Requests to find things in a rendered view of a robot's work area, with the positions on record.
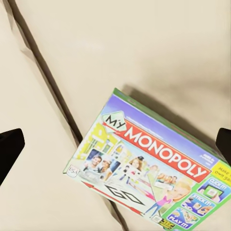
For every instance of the board game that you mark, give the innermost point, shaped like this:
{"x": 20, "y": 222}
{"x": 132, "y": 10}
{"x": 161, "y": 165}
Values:
{"x": 143, "y": 162}

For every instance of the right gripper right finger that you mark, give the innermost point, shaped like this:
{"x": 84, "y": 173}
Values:
{"x": 223, "y": 142}

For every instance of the bed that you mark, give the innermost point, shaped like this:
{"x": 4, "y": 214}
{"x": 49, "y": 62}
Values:
{"x": 60, "y": 61}

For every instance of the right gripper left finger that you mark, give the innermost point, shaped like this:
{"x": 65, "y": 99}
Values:
{"x": 12, "y": 143}

